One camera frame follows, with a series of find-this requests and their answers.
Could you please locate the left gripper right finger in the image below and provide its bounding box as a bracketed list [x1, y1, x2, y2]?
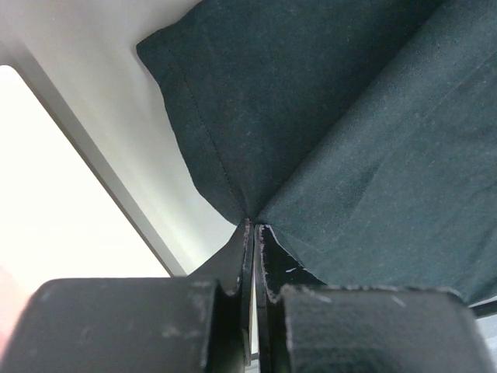
[254, 225, 496, 372]

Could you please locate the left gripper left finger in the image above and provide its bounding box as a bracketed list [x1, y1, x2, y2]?
[1, 220, 252, 372]

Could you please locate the black t-shirt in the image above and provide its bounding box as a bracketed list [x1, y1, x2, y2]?
[137, 1, 496, 304]

